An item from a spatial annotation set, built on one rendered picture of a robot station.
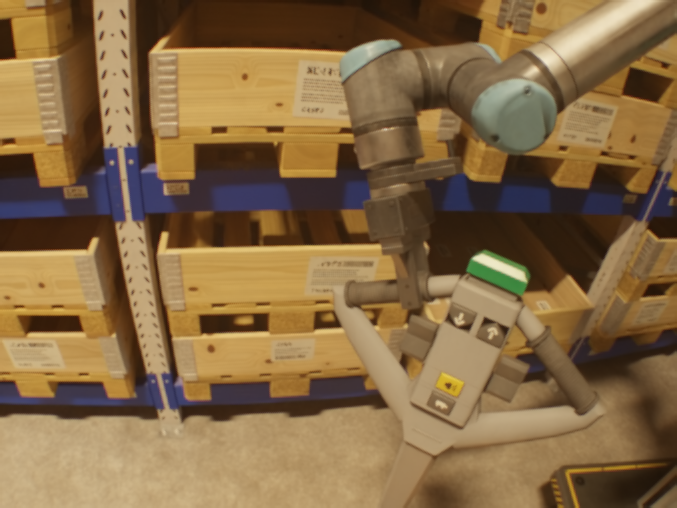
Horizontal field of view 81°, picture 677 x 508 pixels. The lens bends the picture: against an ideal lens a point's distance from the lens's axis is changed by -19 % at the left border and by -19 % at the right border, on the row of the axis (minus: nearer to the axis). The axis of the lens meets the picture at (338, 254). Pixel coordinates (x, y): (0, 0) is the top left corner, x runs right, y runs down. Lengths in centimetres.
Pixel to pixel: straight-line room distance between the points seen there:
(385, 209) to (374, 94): 15
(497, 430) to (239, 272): 93
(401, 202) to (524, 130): 18
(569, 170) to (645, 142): 34
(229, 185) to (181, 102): 29
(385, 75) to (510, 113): 18
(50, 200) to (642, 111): 186
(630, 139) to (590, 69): 116
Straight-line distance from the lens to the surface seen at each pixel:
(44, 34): 122
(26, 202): 148
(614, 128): 166
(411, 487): 88
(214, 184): 133
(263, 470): 198
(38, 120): 127
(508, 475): 219
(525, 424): 70
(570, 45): 59
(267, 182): 133
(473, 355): 65
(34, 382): 194
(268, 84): 117
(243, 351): 163
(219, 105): 118
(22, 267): 154
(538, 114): 55
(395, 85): 62
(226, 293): 145
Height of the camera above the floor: 175
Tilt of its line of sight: 35 degrees down
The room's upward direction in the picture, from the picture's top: 8 degrees clockwise
